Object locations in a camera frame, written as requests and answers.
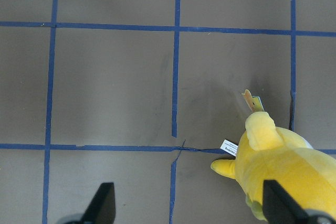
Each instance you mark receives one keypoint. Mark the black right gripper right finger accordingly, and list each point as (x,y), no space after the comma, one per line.
(280,207)

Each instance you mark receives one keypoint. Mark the cardboard hang tag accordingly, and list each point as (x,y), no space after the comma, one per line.
(254,102)

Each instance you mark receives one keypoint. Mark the yellow plush toy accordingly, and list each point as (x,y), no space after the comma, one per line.
(268,152)

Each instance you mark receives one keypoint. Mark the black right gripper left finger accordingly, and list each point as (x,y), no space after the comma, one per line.
(101,209)

